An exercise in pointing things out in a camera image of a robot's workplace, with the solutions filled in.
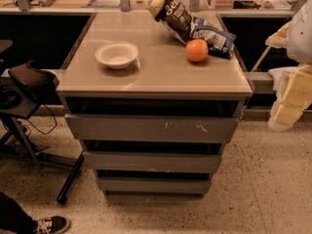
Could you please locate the white curved shell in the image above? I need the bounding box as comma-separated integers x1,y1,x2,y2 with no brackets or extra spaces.
268,66,295,92

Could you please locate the brown chip bag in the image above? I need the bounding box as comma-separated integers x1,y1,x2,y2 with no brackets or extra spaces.
147,0,192,44

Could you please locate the blue white snack bag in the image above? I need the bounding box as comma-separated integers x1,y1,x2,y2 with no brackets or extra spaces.
189,17,236,59

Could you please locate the dark trouser leg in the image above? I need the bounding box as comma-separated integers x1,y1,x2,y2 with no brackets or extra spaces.
0,192,37,234

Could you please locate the grey top drawer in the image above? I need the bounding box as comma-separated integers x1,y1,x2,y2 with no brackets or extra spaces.
65,114,238,143

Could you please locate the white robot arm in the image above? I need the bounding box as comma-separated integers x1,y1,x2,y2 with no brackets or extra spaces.
265,0,312,132

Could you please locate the orange fruit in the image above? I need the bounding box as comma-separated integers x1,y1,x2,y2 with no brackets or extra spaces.
185,39,209,62

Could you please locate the black cable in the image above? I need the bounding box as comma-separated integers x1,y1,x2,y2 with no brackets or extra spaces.
26,95,59,136

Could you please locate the white stick with handle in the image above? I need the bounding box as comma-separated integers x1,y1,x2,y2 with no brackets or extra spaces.
251,46,271,72

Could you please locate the grey bottom drawer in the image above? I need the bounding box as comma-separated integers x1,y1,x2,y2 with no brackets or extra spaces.
96,177,212,194

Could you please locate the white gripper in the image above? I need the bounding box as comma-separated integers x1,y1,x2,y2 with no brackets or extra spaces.
265,22,312,132

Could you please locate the white paper bowl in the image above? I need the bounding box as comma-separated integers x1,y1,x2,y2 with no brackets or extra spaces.
95,42,138,70

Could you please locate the grey drawer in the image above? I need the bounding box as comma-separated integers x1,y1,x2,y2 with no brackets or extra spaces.
84,151,221,173
65,114,238,143
96,177,212,194

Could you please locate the grey three-drawer cabinet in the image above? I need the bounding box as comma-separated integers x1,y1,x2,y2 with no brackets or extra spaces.
56,10,254,200

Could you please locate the brown padded device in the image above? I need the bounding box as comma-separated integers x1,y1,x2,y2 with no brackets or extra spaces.
8,62,57,99

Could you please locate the black white sneaker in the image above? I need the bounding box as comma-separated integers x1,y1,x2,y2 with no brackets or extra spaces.
33,215,71,234

